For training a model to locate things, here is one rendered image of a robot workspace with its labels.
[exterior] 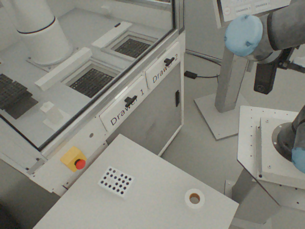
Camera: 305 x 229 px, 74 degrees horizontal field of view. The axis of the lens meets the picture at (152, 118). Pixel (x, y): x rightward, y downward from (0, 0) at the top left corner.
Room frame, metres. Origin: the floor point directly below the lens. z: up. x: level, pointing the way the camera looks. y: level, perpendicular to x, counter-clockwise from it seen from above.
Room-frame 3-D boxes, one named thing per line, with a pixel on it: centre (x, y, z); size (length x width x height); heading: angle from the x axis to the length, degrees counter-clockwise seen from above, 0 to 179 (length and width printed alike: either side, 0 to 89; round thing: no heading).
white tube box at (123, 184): (0.33, 0.18, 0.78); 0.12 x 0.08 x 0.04; 53
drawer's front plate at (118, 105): (0.66, 0.10, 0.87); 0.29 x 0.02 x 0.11; 135
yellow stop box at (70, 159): (0.42, 0.32, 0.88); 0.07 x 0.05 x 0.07; 135
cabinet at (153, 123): (1.04, 0.41, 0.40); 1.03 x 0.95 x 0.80; 135
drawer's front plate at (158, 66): (0.89, -0.12, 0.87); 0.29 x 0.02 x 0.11; 135
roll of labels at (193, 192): (0.21, -0.09, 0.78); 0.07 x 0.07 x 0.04
